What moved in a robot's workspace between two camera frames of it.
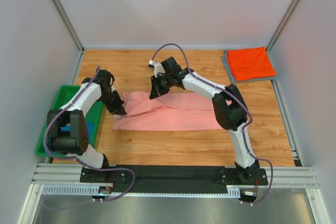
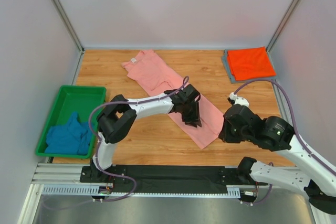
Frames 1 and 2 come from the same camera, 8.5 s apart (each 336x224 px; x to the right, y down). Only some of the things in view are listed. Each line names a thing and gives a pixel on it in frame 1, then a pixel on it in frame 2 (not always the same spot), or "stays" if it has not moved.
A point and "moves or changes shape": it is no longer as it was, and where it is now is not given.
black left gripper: [115, 102] to [189, 111]
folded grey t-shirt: [225, 61] stays
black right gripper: [158, 85] to [226, 129]
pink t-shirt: [184, 112] moves or changes shape
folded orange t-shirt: [249, 63] stays
